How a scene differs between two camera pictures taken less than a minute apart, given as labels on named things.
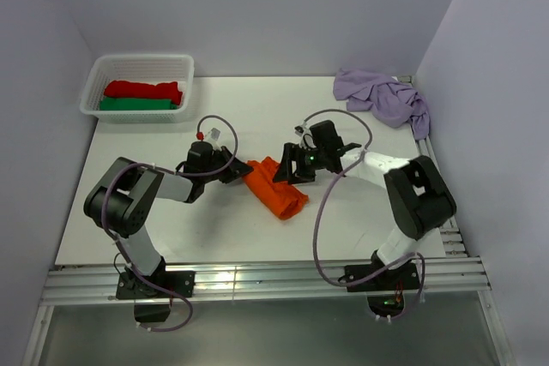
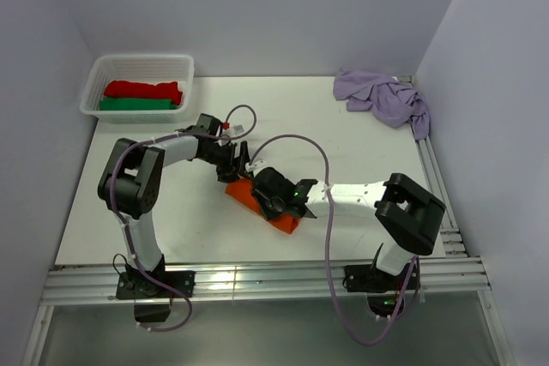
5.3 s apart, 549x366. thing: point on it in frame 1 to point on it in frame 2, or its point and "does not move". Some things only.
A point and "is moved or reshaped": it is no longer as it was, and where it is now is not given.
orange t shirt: [284, 200] is moved or reshaped
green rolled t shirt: [135, 104] does not move
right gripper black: [292, 152] to [269, 213]
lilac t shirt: [394, 104] does not move
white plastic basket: [138, 88] does not move
